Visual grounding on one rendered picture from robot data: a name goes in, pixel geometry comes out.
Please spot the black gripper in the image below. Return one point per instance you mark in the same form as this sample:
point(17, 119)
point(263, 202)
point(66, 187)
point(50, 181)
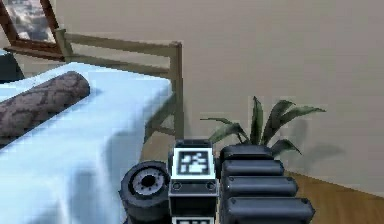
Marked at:
point(146, 190)

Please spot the green house plant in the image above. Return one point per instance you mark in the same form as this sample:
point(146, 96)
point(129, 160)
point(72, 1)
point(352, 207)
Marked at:
point(263, 126)

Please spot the dark teal pillow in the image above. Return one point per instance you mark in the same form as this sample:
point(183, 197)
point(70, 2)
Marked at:
point(8, 68)

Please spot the brown patterned bolster pillow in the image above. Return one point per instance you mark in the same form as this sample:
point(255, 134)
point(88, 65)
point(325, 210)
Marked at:
point(36, 103)

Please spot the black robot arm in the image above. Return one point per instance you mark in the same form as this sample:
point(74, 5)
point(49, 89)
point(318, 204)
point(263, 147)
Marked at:
point(256, 186)

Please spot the brown framed window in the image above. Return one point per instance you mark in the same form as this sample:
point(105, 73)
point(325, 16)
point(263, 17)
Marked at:
point(30, 26)

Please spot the pale blue wooden bed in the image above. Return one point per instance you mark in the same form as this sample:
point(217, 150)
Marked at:
point(100, 133)

